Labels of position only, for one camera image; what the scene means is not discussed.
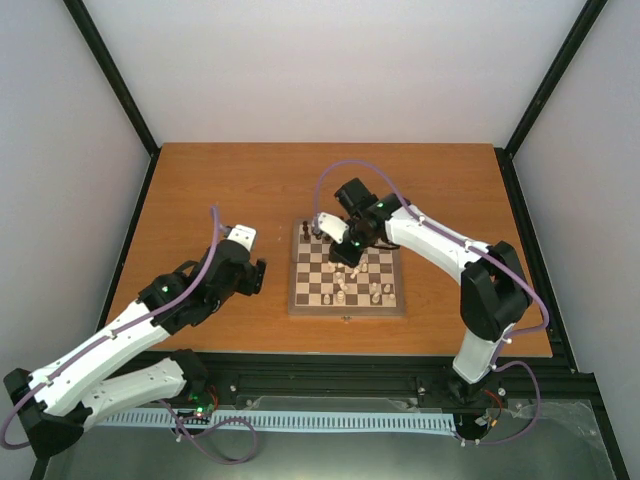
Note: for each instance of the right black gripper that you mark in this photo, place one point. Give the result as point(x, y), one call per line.
point(339, 255)

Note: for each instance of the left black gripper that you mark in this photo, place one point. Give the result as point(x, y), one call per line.
point(254, 281)

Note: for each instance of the wooden chess board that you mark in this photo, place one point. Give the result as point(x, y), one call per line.
point(319, 287)

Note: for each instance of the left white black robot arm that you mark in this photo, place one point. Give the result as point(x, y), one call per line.
point(58, 403)

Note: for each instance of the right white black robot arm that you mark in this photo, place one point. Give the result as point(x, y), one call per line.
point(493, 290)

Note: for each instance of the dark chess pieces row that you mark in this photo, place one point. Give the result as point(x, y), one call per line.
point(311, 231)

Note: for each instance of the green lit circuit board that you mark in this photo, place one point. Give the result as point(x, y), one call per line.
point(202, 412)

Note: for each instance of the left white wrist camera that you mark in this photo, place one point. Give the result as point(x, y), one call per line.
point(243, 235)

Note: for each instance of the light blue slotted cable duct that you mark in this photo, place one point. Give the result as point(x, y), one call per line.
point(291, 421)

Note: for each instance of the black aluminium frame rail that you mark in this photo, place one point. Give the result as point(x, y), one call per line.
point(234, 374)

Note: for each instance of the left black frame post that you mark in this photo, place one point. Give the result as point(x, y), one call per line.
point(100, 52)

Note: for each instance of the black frame post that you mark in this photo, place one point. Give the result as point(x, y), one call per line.
point(100, 52)
point(570, 46)

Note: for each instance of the right black frame post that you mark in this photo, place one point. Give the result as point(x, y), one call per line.
point(570, 46)

